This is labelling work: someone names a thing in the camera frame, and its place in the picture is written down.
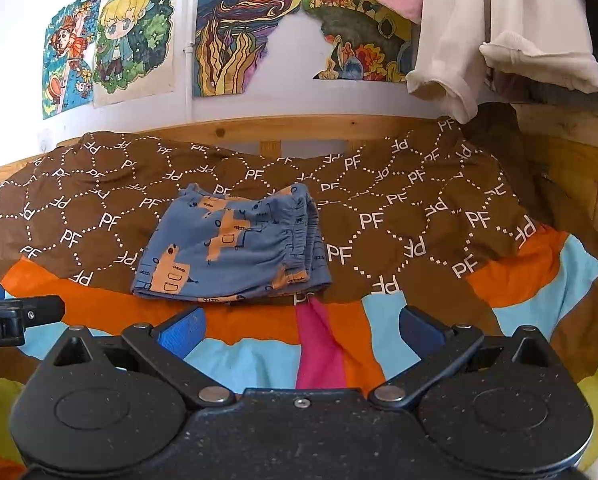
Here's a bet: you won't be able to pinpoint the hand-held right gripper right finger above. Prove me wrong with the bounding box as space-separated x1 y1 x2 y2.
369 305 564 408

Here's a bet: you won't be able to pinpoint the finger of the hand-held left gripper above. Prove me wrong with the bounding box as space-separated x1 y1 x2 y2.
0 285 66 323

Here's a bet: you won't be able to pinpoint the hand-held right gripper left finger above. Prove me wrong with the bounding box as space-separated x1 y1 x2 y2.
42 305 235 408

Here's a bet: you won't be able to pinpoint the blue orange printed pants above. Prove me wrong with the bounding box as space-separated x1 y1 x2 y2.
130 183 333 305

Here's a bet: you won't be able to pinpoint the colour-block patchwork quilt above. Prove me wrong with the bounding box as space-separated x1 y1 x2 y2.
0 230 598 480

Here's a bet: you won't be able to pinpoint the brown white-print blanket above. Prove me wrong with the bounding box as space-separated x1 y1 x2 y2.
0 117 544 306

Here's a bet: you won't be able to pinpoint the white hanging garment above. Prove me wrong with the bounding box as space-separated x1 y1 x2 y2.
405 0 598 125

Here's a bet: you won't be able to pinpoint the wooden bed frame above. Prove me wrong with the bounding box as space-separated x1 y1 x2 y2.
0 104 598 236

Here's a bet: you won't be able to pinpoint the orange-haired cartoon girl wall poster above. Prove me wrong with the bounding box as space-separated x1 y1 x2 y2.
42 0 100 121

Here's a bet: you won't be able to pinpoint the white wall pipe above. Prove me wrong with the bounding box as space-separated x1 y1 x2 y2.
182 42 196 113

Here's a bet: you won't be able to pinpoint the blond cartoon child wall poster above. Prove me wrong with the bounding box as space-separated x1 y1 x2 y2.
92 0 178 109

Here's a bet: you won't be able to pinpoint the swirly night sky wall poster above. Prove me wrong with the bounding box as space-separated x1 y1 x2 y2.
194 0 305 99

